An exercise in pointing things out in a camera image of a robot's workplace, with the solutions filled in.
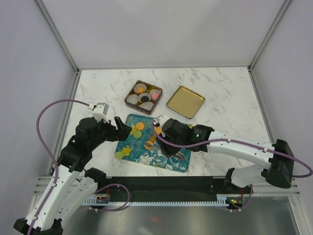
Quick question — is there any white paper cup centre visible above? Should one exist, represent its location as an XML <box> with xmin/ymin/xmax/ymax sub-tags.
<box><xmin>138</xmin><ymin>93</ymin><xmax>151</xmax><ymax>103</ymax></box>

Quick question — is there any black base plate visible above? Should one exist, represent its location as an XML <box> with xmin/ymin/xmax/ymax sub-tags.
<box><xmin>98</xmin><ymin>176</ymin><xmax>250</xmax><ymax>202</ymax></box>

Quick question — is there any green sandwich cookie edge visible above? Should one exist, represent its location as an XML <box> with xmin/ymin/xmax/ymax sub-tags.
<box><xmin>114</xmin><ymin>151</ymin><xmax>124</xmax><ymax>160</ymax></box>

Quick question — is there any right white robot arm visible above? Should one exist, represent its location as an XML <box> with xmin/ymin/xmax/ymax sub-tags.
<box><xmin>154</xmin><ymin>115</ymin><xmax>294</xmax><ymax>193</ymax></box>

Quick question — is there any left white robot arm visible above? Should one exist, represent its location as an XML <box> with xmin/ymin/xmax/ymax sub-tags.
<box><xmin>14</xmin><ymin>117</ymin><xmax>132</xmax><ymax>235</ymax></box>

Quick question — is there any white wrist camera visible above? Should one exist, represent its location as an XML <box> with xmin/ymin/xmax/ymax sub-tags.
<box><xmin>89</xmin><ymin>103</ymin><xmax>109</xmax><ymax>123</ymax></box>
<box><xmin>152</xmin><ymin>115</ymin><xmax>170</xmax><ymax>127</ymax></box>

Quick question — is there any orange dotted round cookie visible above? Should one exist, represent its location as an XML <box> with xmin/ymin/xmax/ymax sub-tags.
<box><xmin>154</xmin><ymin>127</ymin><xmax>161</xmax><ymax>135</ymax></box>

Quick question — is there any orange dotted cookie packed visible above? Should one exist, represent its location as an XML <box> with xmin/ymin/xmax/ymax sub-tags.
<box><xmin>136</xmin><ymin>87</ymin><xmax>145</xmax><ymax>94</ymax></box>

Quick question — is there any white paper cup top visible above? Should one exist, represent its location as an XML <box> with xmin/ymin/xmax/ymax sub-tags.
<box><xmin>134</xmin><ymin>83</ymin><xmax>147</xmax><ymax>94</ymax></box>

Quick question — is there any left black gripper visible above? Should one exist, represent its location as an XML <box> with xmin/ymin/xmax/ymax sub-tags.
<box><xmin>89</xmin><ymin>116</ymin><xmax>132</xmax><ymax>150</ymax></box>

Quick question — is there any white paper cup right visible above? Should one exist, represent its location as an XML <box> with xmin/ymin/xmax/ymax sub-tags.
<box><xmin>150</xmin><ymin>89</ymin><xmax>161</xmax><ymax>100</ymax></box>

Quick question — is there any white slotted cable duct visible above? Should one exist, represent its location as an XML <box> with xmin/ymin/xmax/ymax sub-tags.
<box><xmin>82</xmin><ymin>196</ymin><xmax>229</xmax><ymax>207</ymax></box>

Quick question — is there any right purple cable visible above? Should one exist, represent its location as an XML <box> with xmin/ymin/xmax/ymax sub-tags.
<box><xmin>151</xmin><ymin>121</ymin><xmax>313</xmax><ymax>178</ymax></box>

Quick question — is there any white paper cup bottom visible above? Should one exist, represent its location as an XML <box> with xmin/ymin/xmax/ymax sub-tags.
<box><xmin>139</xmin><ymin>101</ymin><xmax>154</xmax><ymax>112</ymax></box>

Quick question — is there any gold tin lid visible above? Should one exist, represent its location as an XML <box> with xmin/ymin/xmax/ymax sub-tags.
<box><xmin>166</xmin><ymin>86</ymin><xmax>205</xmax><ymax>119</ymax></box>

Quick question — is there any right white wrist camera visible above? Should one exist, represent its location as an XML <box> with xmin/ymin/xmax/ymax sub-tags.
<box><xmin>152</xmin><ymin>115</ymin><xmax>170</xmax><ymax>127</ymax></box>

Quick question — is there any dark square cookie tin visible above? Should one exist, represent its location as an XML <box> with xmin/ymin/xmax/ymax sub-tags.
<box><xmin>124</xmin><ymin>80</ymin><xmax>163</xmax><ymax>116</ymax></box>

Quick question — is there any green sandwich cookie upper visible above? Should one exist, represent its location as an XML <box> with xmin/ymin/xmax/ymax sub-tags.
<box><xmin>133</xmin><ymin>130</ymin><xmax>142</xmax><ymax>139</ymax></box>

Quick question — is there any white paper cup left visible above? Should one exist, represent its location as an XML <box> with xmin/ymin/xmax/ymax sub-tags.
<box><xmin>126</xmin><ymin>94</ymin><xmax>138</xmax><ymax>105</ymax></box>

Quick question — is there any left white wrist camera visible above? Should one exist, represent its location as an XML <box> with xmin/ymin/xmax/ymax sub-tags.
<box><xmin>89</xmin><ymin>103</ymin><xmax>109</xmax><ymax>123</ymax></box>

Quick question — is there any white paper cup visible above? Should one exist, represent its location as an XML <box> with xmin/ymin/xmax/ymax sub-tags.
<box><xmin>138</xmin><ymin>93</ymin><xmax>151</xmax><ymax>103</ymax></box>
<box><xmin>139</xmin><ymin>101</ymin><xmax>154</xmax><ymax>112</ymax></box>
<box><xmin>150</xmin><ymin>89</ymin><xmax>161</xmax><ymax>100</ymax></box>
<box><xmin>134</xmin><ymin>83</ymin><xmax>147</xmax><ymax>94</ymax></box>
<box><xmin>126</xmin><ymin>94</ymin><xmax>138</xmax><ymax>105</ymax></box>

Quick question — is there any teal floral tray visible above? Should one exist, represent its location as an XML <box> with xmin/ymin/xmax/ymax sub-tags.
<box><xmin>115</xmin><ymin>114</ymin><xmax>191</xmax><ymax>173</ymax></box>

